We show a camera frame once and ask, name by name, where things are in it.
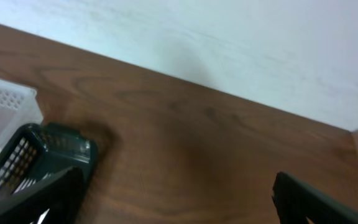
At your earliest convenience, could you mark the clear plastic mesh basket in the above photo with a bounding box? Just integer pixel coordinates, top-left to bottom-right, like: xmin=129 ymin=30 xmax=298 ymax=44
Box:
xmin=0 ymin=79 xmax=44 ymax=152

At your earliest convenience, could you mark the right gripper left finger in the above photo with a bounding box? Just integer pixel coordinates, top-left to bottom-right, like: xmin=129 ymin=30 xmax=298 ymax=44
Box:
xmin=0 ymin=167 xmax=85 ymax=223

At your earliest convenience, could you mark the black plastic mesh basket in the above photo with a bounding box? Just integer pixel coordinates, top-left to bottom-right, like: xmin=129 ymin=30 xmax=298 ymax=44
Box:
xmin=0 ymin=123 xmax=98 ymax=200

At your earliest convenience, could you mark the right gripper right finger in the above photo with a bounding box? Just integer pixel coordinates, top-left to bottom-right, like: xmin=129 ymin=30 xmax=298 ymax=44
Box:
xmin=272 ymin=172 xmax=358 ymax=224

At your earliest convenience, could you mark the white plastic fork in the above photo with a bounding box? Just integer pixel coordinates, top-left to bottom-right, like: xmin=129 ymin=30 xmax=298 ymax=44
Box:
xmin=30 ymin=209 xmax=50 ymax=224

